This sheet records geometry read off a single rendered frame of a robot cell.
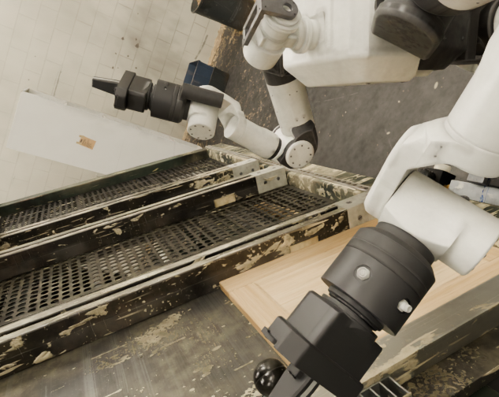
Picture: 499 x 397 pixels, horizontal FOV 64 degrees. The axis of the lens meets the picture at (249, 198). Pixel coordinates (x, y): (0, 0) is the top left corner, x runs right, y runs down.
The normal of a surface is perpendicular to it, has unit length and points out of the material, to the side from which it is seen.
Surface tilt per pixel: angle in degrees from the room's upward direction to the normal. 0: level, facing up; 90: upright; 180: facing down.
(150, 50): 90
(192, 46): 90
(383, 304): 68
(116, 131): 90
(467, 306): 58
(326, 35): 23
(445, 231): 46
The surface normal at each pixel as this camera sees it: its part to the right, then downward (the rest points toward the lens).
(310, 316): -0.65, -0.62
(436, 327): -0.19, -0.93
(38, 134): 0.39, 0.29
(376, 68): 0.25, 0.84
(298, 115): 0.29, 0.51
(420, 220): -0.22, -0.34
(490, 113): -0.72, 0.36
